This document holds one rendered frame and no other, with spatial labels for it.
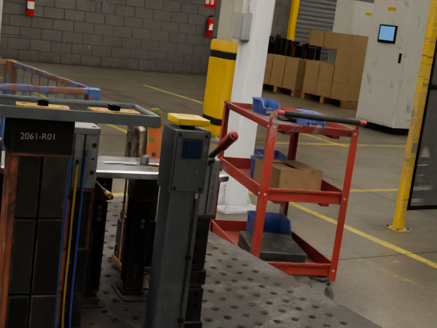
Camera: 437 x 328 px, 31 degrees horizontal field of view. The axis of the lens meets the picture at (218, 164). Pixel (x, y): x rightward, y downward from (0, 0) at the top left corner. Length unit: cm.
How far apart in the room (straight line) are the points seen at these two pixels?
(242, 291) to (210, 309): 16
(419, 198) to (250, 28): 176
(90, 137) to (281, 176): 229
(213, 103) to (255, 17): 337
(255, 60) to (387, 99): 635
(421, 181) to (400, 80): 574
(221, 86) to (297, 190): 503
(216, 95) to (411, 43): 385
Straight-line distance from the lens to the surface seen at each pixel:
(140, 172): 164
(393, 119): 1161
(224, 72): 862
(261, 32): 551
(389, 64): 1174
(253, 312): 179
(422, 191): 595
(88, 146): 147
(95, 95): 367
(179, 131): 135
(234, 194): 562
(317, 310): 187
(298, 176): 373
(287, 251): 385
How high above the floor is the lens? 134
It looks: 10 degrees down
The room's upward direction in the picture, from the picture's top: 7 degrees clockwise
